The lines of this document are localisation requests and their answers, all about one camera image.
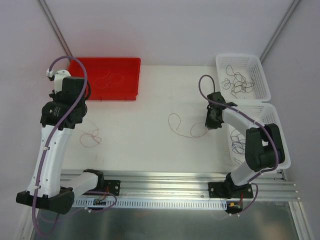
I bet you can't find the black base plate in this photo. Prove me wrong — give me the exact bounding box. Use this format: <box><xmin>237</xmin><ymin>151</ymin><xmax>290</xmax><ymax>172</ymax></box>
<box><xmin>208</xmin><ymin>182</ymin><xmax>254</xmax><ymax>199</ymax></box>
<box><xmin>100</xmin><ymin>179</ymin><xmax>121</xmax><ymax>196</ymax></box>

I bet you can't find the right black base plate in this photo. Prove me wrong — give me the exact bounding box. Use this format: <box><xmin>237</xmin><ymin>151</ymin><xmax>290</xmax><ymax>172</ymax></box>
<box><xmin>208</xmin><ymin>182</ymin><xmax>254</xmax><ymax>199</ymax></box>

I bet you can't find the separated dark wire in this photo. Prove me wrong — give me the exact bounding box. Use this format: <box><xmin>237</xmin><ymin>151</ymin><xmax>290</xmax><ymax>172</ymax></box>
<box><xmin>230</xmin><ymin>128</ymin><xmax>248</xmax><ymax>163</ymax></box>

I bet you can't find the white slotted cable duct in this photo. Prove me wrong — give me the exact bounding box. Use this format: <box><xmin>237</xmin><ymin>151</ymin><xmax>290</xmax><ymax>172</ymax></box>
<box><xmin>72</xmin><ymin>197</ymin><xmax>227</xmax><ymax>211</ymax></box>

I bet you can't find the dark brown wire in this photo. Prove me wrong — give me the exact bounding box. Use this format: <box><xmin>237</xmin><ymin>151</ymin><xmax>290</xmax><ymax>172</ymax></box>
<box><xmin>221</xmin><ymin>64</ymin><xmax>256</xmax><ymax>100</ymax></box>

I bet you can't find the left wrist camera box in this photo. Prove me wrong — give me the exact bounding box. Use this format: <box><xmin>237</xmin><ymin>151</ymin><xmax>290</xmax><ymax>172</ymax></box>
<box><xmin>46</xmin><ymin>69</ymin><xmax>71</xmax><ymax>94</ymax></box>

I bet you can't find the separated pink wire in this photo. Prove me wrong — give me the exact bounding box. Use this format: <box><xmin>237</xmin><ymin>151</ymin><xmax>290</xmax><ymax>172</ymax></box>
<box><xmin>94</xmin><ymin>69</ymin><xmax>125</xmax><ymax>90</ymax></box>

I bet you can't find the far white perforated basket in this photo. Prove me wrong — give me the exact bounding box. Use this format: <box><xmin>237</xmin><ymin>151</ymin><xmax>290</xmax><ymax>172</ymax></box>
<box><xmin>215</xmin><ymin>53</ymin><xmax>271</xmax><ymax>102</ymax></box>

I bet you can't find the aluminium mounting rail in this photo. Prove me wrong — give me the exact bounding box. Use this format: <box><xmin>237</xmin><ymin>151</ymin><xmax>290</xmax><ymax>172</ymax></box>
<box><xmin>59</xmin><ymin>170</ymin><xmax>300</xmax><ymax>202</ymax></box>

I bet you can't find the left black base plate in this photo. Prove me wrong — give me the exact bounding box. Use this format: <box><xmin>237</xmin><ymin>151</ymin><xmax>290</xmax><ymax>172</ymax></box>
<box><xmin>100</xmin><ymin>179</ymin><xmax>121</xmax><ymax>196</ymax></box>

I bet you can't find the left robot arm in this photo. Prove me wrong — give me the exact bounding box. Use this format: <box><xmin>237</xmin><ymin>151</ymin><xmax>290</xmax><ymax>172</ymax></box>
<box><xmin>16</xmin><ymin>76</ymin><xmax>105</xmax><ymax>215</ymax></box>

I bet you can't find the near white perforated basket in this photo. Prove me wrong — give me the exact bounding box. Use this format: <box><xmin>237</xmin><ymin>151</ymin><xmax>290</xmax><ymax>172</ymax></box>
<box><xmin>222</xmin><ymin>101</ymin><xmax>291</xmax><ymax>170</ymax></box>

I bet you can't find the red plastic tray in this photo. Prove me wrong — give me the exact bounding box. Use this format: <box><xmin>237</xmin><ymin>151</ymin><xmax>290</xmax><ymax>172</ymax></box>
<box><xmin>78</xmin><ymin>57</ymin><xmax>141</xmax><ymax>101</ymax></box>

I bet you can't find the white perforated basket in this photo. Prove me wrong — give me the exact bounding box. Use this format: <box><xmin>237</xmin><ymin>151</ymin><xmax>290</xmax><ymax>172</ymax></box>
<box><xmin>215</xmin><ymin>53</ymin><xmax>271</xmax><ymax>102</ymax></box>
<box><xmin>222</xmin><ymin>101</ymin><xmax>291</xmax><ymax>170</ymax></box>

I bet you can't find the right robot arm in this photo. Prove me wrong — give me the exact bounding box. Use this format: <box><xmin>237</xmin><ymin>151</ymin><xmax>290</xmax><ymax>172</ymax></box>
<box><xmin>204</xmin><ymin>92</ymin><xmax>286</xmax><ymax>199</ymax></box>

